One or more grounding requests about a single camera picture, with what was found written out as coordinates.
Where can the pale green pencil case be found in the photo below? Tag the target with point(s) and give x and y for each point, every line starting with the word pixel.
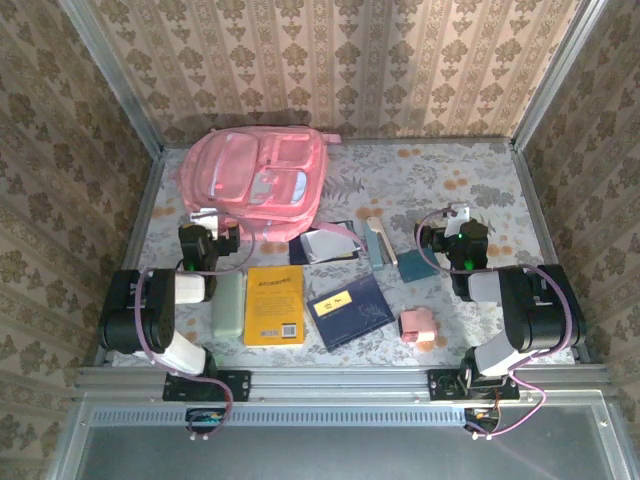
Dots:
pixel 228 305

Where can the grey metal panel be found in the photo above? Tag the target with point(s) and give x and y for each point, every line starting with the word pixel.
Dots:
pixel 325 455

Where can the floral table cover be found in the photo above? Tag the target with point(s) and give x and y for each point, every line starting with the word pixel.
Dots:
pixel 450 165

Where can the dark blue book yellow label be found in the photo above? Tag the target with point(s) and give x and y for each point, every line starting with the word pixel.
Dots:
pixel 350 312

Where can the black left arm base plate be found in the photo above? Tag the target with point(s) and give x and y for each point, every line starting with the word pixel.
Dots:
pixel 235 385

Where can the yellow paperback book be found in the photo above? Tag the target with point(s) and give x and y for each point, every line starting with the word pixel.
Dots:
pixel 275 305

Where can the aluminium frame post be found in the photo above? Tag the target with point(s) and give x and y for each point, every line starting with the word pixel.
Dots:
pixel 114 75
pixel 555 75

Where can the pink small box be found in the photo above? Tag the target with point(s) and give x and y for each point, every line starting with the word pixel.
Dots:
pixel 417 322

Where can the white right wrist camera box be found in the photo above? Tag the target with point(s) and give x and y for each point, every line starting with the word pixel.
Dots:
pixel 460 212

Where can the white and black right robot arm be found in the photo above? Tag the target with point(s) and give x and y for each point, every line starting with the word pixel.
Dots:
pixel 540 320

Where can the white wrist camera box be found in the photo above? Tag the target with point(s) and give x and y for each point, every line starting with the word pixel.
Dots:
pixel 460 212
pixel 207 220

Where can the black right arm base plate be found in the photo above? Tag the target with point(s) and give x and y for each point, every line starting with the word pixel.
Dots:
pixel 440 385

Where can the pink backpack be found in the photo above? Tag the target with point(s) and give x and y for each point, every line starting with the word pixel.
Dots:
pixel 250 175

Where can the aluminium table edge rail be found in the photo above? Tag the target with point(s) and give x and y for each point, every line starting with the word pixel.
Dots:
pixel 537 210
pixel 142 215

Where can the aluminium mounting rail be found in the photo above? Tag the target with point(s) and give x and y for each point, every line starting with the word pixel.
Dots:
pixel 340 385

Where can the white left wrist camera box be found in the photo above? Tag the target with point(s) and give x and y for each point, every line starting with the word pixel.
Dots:
pixel 207 220

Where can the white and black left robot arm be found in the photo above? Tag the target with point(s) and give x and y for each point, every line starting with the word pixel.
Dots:
pixel 125 320

